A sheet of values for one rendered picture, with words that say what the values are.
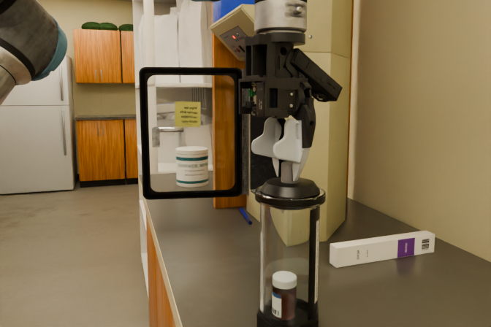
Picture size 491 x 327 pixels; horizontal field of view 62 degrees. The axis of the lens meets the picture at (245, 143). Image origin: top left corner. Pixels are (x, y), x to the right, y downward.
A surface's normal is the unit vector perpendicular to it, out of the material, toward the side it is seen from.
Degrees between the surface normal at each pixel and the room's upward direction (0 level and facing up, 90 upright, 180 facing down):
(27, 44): 88
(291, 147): 85
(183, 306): 0
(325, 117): 90
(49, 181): 90
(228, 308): 0
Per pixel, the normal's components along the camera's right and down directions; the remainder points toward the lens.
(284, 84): 0.54, 0.11
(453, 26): -0.95, 0.04
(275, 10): -0.33, 0.11
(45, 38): 0.89, 0.14
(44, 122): 0.30, 0.12
